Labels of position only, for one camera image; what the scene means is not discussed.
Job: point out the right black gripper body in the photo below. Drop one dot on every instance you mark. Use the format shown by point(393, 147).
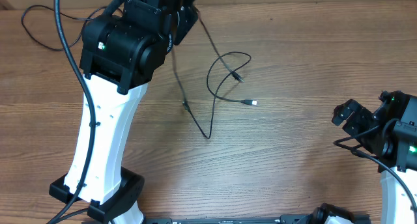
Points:
point(359, 122)

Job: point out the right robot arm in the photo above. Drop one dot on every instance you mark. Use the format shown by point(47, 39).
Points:
point(387, 137)

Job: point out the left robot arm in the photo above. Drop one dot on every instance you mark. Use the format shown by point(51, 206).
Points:
point(122, 48)

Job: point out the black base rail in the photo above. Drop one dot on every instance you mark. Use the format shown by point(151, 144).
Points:
point(326, 213)

